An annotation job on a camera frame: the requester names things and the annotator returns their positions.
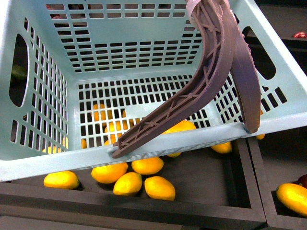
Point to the black lemon bin tray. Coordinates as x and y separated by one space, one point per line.
213 192

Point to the yellow lemon centre front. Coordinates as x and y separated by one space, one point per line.
128 185

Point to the yellow lemon centre back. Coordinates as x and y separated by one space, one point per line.
148 166

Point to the brown basket handle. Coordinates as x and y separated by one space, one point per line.
224 53

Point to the red apple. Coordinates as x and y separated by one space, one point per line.
300 35

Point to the yellow lemon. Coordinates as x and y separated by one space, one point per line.
223 148
148 166
128 185
158 187
62 180
109 174

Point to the yellow lemon front left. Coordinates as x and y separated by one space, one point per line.
62 180

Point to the yellow lemon centre left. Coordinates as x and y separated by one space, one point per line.
109 174

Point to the white zip tie right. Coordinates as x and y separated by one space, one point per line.
190 6

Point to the light blue plastic basket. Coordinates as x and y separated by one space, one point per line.
95 62

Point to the yellow lemon front right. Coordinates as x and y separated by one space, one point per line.
158 187

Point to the yellow lemon right back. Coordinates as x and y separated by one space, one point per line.
223 148

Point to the yellow mango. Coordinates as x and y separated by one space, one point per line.
294 197
181 126

